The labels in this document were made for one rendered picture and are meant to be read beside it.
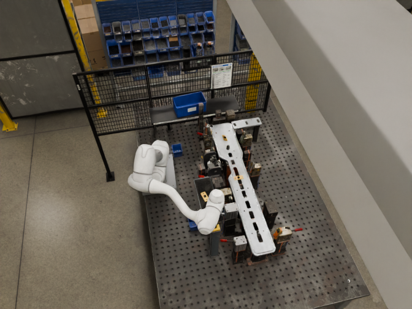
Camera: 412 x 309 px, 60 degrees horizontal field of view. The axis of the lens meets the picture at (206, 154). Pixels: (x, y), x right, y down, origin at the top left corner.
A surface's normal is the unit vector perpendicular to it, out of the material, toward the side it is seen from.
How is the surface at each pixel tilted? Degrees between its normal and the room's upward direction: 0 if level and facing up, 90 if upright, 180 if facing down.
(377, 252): 90
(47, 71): 89
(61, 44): 92
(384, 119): 0
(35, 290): 0
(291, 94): 90
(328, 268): 0
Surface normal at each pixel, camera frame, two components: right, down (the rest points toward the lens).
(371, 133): -0.98, 0.17
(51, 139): 0.00, -0.63
